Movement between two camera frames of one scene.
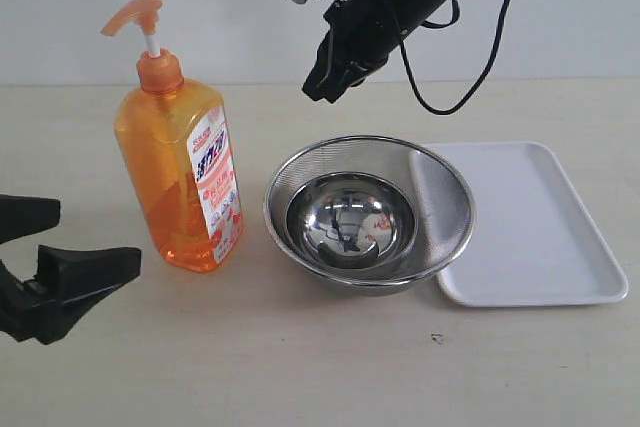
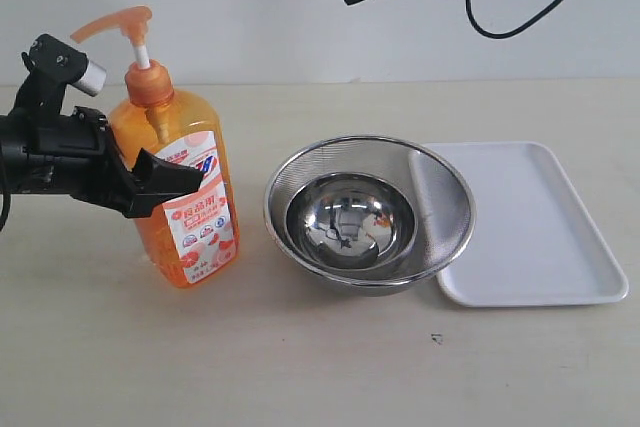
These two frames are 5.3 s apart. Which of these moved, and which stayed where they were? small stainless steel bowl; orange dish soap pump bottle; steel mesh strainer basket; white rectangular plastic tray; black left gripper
Moved: black left gripper; orange dish soap pump bottle
Stayed: small stainless steel bowl; steel mesh strainer basket; white rectangular plastic tray
